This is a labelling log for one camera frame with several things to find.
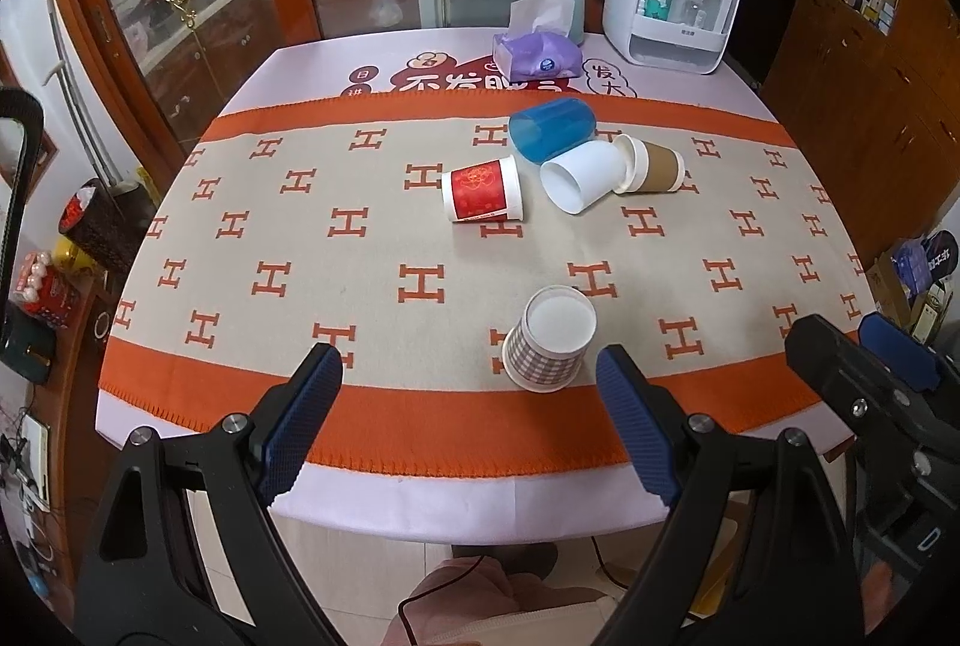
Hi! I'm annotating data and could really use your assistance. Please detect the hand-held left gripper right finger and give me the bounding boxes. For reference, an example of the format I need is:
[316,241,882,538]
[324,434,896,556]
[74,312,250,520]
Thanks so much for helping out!
[596,344,871,646]

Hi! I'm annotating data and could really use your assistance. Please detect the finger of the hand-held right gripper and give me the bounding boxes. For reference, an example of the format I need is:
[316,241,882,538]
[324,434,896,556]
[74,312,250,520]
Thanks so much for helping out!
[785,314,947,461]
[859,313,960,408]

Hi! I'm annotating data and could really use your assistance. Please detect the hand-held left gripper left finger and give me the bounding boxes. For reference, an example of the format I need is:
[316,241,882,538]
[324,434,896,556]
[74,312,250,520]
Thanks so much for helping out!
[75,342,346,646]

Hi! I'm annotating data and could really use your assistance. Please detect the checked paper cup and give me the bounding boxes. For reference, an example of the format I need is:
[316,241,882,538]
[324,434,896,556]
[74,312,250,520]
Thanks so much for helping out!
[502,285,598,391]

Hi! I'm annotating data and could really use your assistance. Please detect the white cup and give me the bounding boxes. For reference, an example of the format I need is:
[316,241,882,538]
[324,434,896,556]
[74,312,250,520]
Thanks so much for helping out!
[540,140,631,217]

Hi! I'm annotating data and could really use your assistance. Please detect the brown paper cup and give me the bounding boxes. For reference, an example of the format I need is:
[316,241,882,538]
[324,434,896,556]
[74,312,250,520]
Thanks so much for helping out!
[611,134,686,195]

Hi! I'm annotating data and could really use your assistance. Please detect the red paper cup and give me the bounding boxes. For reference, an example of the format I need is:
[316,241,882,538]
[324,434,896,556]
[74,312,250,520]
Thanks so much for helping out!
[440,155,525,224]

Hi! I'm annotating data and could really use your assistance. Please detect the blue plastic cup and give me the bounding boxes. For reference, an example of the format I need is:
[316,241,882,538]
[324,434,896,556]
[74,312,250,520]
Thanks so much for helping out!
[508,97,598,166]

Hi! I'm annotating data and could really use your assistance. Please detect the cardboard box with items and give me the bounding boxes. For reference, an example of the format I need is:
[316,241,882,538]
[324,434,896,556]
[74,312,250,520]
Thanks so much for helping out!
[862,230,960,347]

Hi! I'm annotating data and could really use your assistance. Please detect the orange beige patterned blanket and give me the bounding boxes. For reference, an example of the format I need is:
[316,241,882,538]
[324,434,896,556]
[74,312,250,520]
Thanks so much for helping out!
[97,91,878,471]

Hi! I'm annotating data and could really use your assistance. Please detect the person's pink trouser leg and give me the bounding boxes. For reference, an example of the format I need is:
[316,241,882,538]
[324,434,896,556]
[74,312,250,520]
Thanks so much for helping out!
[382,541,623,646]

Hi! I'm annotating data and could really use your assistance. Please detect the dark woven basket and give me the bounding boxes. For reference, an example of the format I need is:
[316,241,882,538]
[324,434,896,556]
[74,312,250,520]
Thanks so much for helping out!
[58,177,157,276]

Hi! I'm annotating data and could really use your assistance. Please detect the black box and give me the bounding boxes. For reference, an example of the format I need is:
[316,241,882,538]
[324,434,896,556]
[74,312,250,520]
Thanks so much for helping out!
[0,305,59,384]

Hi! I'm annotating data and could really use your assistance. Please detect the red box with pearls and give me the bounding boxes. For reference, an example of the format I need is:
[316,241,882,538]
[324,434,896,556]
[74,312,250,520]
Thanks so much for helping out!
[13,250,82,332]

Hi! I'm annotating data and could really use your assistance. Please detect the yellow jar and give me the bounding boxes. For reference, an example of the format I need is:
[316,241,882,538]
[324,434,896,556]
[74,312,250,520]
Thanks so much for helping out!
[51,235,89,274]

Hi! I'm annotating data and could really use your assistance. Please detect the black framed mirror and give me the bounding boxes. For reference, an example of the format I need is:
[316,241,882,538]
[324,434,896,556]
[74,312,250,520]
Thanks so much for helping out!
[0,85,47,317]

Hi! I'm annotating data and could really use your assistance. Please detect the purple tissue pack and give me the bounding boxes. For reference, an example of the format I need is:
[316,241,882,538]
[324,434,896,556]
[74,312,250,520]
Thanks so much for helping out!
[492,32,585,79]

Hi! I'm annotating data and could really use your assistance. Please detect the white cosmetics storage box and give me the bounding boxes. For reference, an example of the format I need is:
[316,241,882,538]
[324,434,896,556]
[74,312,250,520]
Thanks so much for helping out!
[591,0,758,79]

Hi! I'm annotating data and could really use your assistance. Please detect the green tissue roll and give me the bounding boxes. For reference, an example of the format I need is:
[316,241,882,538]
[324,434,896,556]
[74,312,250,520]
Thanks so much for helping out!
[510,0,588,46]

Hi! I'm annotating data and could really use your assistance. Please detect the black cable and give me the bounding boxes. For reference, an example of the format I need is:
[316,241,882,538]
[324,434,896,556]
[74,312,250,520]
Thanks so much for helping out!
[396,552,487,646]

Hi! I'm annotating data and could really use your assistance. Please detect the wooden wall cabinet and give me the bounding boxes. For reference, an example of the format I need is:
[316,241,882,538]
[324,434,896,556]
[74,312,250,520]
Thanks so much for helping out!
[757,0,960,272]

